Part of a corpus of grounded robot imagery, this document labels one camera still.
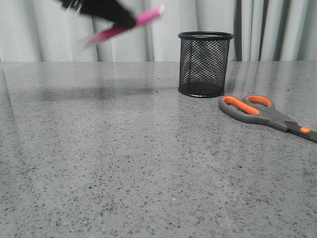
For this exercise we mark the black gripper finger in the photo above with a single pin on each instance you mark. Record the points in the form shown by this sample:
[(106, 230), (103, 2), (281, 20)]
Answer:
[(110, 10)]

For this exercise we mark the pink marker pen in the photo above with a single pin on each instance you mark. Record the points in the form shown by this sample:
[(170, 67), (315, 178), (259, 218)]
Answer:
[(144, 18)]

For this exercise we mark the grey orange scissors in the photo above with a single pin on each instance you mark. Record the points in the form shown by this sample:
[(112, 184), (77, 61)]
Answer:
[(257, 109)]

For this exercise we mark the black mesh pen holder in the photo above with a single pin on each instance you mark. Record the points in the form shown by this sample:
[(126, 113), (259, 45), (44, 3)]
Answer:
[(203, 63)]

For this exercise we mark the grey curtain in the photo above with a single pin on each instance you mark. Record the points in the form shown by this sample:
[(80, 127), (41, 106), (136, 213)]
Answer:
[(264, 30)]

